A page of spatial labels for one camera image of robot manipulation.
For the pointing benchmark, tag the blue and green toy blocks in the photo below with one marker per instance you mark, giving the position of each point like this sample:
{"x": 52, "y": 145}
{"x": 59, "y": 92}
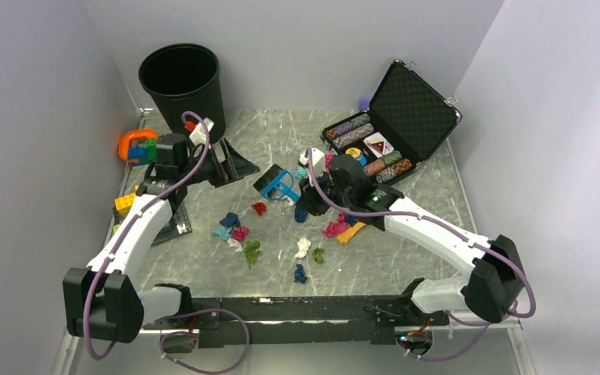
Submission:
{"x": 144, "y": 150}

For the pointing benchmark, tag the dark blue scrap by scoop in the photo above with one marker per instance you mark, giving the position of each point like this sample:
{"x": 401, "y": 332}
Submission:
{"x": 351, "y": 220}

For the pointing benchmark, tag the white scrap near brush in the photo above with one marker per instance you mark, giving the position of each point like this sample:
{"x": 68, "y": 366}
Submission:
{"x": 288, "y": 202}

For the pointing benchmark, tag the pink paper scrap left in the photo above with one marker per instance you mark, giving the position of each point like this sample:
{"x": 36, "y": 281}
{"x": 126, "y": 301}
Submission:
{"x": 240, "y": 233}

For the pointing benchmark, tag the dark blue scrap front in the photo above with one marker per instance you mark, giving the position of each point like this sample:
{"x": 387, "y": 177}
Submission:
{"x": 299, "y": 274}

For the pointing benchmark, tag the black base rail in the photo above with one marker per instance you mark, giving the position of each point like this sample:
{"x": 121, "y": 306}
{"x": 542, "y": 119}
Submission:
{"x": 302, "y": 320}

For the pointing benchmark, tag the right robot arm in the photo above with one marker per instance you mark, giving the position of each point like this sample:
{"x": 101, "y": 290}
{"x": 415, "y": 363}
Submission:
{"x": 491, "y": 275}

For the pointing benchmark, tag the black poker chip case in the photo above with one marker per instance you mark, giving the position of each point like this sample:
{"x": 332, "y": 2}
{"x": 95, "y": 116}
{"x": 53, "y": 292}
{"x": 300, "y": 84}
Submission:
{"x": 412, "y": 115}

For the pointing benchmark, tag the yellow slotted scoop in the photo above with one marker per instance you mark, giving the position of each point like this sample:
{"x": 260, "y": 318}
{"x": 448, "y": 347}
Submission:
{"x": 346, "y": 236}

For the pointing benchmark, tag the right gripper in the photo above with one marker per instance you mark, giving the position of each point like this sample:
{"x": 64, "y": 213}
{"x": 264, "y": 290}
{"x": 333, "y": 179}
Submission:
{"x": 308, "y": 198}

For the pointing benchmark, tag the light blue paper scrap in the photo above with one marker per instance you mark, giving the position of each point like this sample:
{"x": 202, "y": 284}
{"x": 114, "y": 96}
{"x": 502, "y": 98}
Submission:
{"x": 301, "y": 173}

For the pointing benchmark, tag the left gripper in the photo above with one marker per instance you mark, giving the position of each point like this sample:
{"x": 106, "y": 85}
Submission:
{"x": 234, "y": 167}

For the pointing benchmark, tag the playing card deck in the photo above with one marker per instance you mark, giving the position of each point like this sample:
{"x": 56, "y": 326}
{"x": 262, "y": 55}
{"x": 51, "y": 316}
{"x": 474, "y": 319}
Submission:
{"x": 378, "y": 144}

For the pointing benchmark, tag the dark blue scrap centre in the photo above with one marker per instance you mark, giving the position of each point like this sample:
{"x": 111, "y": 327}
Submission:
{"x": 300, "y": 215}

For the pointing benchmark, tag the red paper scrap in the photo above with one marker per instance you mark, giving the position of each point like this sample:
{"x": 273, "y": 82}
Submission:
{"x": 259, "y": 208}

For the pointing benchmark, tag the black plastic waste bin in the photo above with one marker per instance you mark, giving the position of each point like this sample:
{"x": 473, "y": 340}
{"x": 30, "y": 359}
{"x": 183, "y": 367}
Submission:
{"x": 185, "y": 77}

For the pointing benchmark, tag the green paper scrap left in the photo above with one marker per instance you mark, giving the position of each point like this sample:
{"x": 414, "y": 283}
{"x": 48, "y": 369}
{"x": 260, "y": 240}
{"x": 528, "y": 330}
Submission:
{"x": 251, "y": 252}

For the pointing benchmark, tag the yellow toy block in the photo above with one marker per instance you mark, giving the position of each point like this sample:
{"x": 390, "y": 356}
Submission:
{"x": 123, "y": 204}

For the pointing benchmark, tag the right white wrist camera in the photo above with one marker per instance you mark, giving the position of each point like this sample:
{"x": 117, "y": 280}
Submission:
{"x": 314, "y": 160}

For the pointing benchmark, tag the pink paper scrap by scoop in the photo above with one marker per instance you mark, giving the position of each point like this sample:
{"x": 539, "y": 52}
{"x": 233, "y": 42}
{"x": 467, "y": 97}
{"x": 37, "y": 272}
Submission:
{"x": 339, "y": 226}

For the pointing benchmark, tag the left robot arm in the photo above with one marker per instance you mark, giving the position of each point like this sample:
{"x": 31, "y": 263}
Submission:
{"x": 101, "y": 301}

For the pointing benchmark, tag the white paper scrap small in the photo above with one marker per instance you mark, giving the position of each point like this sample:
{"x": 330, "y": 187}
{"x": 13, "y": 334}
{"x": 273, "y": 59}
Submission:
{"x": 235, "y": 244}

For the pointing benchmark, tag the teal paper scrap left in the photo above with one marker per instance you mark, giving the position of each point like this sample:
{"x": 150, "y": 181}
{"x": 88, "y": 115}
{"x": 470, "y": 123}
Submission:
{"x": 224, "y": 233}

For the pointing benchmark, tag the orange curved toy piece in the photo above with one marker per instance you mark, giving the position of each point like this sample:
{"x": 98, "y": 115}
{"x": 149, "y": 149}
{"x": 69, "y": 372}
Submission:
{"x": 136, "y": 139}

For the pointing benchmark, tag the dark blue scrap left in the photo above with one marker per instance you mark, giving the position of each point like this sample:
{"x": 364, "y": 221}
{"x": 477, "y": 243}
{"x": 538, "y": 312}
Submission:
{"x": 231, "y": 220}

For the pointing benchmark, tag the yellow dealer button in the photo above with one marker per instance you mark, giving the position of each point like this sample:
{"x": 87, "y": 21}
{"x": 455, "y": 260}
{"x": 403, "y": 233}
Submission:
{"x": 356, "y": 153}

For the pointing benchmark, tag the blue hand brush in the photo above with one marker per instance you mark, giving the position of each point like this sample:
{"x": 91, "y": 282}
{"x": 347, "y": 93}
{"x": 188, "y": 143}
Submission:
{"x": 276, "y": 184}

